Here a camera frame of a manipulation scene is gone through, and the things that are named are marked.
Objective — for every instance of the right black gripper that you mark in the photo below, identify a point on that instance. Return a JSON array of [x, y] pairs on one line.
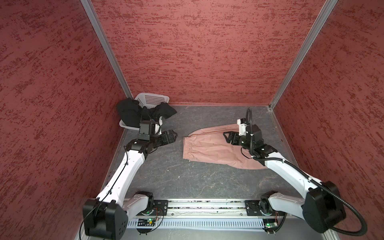
[[235, 135]]

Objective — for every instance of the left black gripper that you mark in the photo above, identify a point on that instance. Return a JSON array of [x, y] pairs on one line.
[[166, 140]]

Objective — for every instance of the pink shorts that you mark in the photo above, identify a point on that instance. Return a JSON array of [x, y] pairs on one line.
[[209, 145]]

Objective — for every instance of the black shorts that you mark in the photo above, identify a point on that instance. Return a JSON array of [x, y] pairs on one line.
[[132, 114]]

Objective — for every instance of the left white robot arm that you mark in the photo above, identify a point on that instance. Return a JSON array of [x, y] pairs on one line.
[[105, 216]]

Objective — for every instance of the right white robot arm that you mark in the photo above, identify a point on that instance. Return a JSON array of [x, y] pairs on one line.
[[318, 203]]

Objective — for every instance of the white plastic laundry basket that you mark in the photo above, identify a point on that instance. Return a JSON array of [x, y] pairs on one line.
[[149, 101]]

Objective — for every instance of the right circuit board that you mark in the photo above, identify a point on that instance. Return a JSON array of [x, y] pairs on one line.
[[270, 225]]

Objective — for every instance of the circuit board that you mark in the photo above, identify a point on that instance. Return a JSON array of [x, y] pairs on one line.
[[146, 223], [270, 225]]

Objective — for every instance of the left circuit board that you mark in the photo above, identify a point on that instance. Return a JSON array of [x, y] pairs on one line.
[[146, 223]]

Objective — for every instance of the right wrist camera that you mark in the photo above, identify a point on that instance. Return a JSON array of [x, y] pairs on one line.
[[242, 123]]

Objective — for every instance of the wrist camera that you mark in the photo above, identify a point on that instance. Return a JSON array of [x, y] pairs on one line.
[[242, 123], [148, 130]]

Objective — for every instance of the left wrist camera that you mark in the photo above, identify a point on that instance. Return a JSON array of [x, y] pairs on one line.
[[148, 130]]

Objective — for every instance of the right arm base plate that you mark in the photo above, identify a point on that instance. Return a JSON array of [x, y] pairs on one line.
[[254, 208]]

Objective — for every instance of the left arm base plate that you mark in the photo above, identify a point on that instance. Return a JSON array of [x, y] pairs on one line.
[[160, 208]]

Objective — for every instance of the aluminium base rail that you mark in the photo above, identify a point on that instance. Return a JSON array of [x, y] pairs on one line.
[[234, 208]]

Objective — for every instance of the white slotted cable duct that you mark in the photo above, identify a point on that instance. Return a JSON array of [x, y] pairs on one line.
[[213, 224]]

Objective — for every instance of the right aluminium corner post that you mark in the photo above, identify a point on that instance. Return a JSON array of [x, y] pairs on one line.
[[317, 26]]

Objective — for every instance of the aluminium corner post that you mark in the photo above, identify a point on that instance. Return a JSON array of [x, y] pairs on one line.
[[317, 26], [97, 26]]

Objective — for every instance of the left aluminium corner post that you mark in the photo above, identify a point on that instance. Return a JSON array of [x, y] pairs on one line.
[[97, 26]]

